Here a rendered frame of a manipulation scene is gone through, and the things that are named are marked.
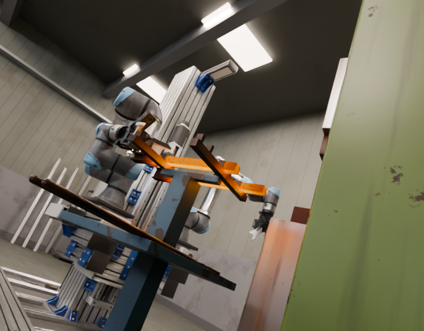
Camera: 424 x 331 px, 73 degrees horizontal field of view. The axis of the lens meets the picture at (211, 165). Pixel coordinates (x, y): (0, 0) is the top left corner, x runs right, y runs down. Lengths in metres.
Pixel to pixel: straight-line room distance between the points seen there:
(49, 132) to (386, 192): 7.61
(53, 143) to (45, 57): 2.06
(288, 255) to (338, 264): 0.33
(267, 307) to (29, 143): 7.25
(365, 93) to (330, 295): 0.51
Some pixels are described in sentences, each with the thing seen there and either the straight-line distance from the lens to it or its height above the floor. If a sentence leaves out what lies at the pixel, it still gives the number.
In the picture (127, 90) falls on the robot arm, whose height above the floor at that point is 1.30.
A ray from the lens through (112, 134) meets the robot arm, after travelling 1.17.
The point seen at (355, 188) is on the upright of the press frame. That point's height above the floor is 0.94.
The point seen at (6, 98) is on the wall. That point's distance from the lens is 7.93.
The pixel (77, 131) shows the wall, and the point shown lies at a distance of 8.09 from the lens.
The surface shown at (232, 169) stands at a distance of 0.75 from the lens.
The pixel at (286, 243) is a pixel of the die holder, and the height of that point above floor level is 0.84.
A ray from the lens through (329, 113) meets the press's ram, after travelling 1.33.
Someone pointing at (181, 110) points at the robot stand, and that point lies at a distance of 2.12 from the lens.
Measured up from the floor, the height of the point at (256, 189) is 0.92.
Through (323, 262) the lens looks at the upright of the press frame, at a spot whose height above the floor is 0.76.
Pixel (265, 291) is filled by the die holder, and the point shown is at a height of 0.68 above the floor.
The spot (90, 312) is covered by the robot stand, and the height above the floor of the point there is 0.27.
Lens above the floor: 0.63
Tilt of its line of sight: 22 degrees up
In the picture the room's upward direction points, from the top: 22 degrees clockwise
